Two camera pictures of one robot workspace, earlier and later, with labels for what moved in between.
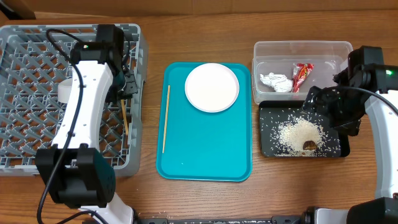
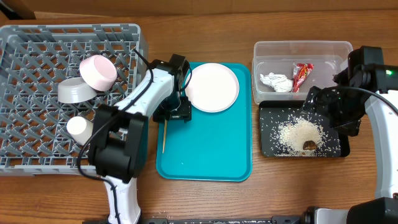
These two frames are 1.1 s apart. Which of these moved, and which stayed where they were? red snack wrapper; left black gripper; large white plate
Moved: left black gripper
Stayed: red snack wrapper; large white plate
